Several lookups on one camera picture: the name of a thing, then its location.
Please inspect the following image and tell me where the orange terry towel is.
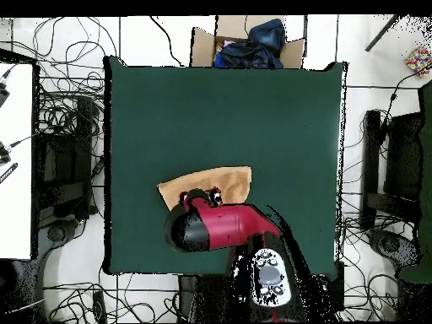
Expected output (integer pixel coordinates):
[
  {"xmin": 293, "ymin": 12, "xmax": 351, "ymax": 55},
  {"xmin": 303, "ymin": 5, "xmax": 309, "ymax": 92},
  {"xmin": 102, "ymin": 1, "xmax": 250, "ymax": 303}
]
[{"xmin": 157, "ymin": 165, "xmax": 253, "ymax": 211}]

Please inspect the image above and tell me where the colourful dotted item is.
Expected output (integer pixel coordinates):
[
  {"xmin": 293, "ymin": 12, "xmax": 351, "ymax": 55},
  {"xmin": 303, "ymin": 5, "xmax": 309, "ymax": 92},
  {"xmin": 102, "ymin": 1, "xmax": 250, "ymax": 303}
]
[{"xmin": 404, "ymin": 46, "xmax": 432, "ymax": 78}]

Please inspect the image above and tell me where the dark green table cloth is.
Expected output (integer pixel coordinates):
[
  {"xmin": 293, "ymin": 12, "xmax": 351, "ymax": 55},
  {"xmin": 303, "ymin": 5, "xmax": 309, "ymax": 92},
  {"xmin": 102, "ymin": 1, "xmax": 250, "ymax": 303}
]
[{"xmin": 103, "ymin": 56, "xmax": 348, "ymax": 280}]

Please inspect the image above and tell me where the cardboard box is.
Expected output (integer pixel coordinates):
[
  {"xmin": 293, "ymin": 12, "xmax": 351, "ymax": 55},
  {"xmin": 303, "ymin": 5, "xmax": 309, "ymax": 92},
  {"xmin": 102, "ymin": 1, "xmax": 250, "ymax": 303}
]
[{"xmin": 190, "ymin": 14, "xmax": 307, "ymax": 70}]

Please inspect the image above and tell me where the dark blue clothing pile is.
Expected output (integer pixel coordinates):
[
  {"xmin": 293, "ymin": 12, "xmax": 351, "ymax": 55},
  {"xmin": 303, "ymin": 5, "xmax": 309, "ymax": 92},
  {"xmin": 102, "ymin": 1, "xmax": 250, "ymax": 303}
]
[{"xmin": 213, "ymin": 18, "xmax": 287, "ymax": 70}]

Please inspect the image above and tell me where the black equipment stand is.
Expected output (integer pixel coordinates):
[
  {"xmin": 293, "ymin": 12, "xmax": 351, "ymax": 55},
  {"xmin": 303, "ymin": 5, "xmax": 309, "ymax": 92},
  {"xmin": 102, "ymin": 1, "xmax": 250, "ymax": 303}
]
[
  {"xmin": 359, "ymin": 109, "xmax": 425, "ymax": 231},
  {"xmin": 33, "ymin": 97, "xmax": 100, "ymax": 225}
]

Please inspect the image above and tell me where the black power strip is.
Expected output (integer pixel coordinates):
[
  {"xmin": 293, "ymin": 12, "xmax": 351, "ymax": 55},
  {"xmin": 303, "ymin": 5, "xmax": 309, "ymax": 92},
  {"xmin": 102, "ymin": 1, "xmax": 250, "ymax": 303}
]
[{"xmin": 92, "ymin": 290, "xmax": 108, "ymax": 324}]

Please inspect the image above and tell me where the white side table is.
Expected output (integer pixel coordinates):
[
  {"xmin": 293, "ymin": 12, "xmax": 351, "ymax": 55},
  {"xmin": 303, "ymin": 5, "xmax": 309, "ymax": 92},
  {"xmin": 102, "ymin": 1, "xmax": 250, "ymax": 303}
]
[{"xmin": 0, "ymin": 62, "xmax": 35, "ymax": 261}]

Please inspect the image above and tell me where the green covered furniture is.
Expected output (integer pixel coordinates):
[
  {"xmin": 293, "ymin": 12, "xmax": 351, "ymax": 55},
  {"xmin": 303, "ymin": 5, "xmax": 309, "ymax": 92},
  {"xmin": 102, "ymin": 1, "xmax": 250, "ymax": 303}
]
[{"xmin": 397, "ymin": 80, "xmax": 432, "ymax": 284}]

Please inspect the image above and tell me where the grey metal bar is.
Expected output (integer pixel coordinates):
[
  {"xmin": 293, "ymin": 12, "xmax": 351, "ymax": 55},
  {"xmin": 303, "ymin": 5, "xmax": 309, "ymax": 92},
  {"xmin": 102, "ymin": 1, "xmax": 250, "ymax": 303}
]
[{"xmin": 364, "ymin": 14, "xmax": 403, "ymax": 52}]

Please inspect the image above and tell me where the black cable tangle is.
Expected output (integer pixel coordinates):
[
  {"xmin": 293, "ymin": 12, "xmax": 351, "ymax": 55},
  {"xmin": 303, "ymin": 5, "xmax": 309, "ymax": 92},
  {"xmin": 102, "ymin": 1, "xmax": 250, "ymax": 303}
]
[
  {"xmin": 6, "ymin": 16, "xmax": 119, "ymax": 220},
  {"xmin": 43, "ymin": 269, "xmax": 183, "ymax": 323},
  {"xmin": 337, "ymin": 67, "xmax": 432, "ymax": 321}
]

